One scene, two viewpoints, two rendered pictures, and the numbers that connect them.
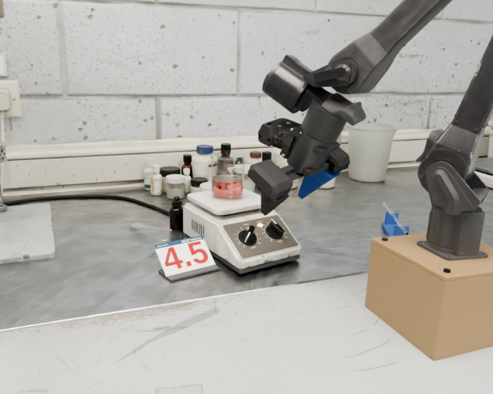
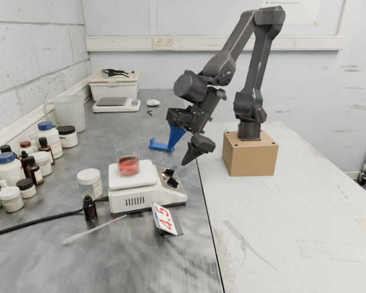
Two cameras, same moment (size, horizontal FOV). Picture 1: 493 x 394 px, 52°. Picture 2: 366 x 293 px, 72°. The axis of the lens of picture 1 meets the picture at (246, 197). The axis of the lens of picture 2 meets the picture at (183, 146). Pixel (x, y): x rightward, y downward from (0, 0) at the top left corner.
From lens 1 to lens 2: 0.79 m
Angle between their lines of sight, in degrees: 66
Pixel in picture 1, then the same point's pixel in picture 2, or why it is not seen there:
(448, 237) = (256, 132)
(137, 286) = (183, 252)
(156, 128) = not seen: outside the picture
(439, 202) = (259, 120)
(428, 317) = (270, 162)
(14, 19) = not seen: outside the picture
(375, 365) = (277, 188)
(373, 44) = (232, 59)
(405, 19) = (240, 45)
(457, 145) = (259, 96)
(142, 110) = not seen: outside the picture
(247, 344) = (261, 217)
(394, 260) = (249, 150)
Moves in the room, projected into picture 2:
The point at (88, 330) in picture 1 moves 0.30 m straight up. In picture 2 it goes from (241, 284) to (262, 136)
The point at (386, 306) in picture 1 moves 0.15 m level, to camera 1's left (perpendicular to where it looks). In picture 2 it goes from (246, 170) to (239, 196)
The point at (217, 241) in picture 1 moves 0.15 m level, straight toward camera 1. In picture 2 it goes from (161, 198) to (219, 208)
